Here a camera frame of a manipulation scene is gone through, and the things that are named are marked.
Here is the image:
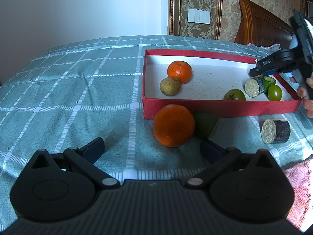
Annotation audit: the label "green cucumber chunk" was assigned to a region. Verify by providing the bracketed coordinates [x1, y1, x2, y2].
[263, 76, 276, 94]
[193, 112, 220, 139]

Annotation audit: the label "green tomato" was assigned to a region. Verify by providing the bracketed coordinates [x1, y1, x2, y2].
[223, 89, 246, 101]
[267, 84, 282, 101]

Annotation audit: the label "large orange tangerine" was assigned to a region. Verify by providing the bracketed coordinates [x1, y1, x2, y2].
[153, 105, 195, 147]

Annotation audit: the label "brown longan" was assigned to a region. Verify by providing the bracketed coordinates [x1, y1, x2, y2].
[160, 78, 181, 96]

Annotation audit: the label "small orange tangerine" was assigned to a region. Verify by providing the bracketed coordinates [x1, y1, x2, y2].
[167, 61, 192, 84]

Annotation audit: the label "person's right hand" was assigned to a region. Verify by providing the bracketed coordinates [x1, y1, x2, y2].
[289, 76, 313, 119]

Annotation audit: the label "colourful folded clothes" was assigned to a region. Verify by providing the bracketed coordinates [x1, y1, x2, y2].
[247, 42, 281, 52]

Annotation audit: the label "teal plaid bedsheet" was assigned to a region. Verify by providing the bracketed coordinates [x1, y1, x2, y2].
[0, 34, 313, 226]

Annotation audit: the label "red shallow cardboard tray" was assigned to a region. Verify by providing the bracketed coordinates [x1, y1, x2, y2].
[142, 49, 301, 119]

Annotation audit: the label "pink towel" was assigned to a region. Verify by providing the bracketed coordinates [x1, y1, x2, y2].
[283, 155, 312, 232]

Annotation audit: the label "white wall switch panel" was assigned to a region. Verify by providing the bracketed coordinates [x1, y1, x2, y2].
[187, 8, 211, 24]

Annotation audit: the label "gold picture frame moulding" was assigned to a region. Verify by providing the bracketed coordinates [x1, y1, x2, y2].
[168, 0, 223, 40]

